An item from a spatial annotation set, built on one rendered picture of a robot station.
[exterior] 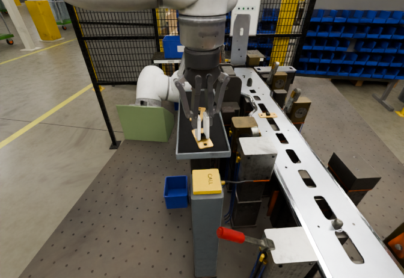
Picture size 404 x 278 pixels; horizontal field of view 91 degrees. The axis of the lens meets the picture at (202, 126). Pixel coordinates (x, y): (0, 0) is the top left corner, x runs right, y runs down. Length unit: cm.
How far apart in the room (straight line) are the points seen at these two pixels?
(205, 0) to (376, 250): 65
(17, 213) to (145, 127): 140
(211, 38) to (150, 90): 88
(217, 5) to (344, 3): 303
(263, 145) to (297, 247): 27
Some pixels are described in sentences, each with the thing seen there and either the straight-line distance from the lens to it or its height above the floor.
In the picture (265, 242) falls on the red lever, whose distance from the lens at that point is 49.
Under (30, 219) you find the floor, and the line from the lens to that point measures 220.
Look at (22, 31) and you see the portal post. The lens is 750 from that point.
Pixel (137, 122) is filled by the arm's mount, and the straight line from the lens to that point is 124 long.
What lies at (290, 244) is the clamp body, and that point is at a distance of 53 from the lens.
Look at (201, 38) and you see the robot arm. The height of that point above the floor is 143.
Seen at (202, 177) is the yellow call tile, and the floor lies 116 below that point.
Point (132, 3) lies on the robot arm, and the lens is 39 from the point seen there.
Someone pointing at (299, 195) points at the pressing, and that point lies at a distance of 68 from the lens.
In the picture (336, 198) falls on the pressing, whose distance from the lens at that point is 73.
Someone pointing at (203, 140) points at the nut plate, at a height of 116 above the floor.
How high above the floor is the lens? 151
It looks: 36 degrees down
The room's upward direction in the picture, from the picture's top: straight up
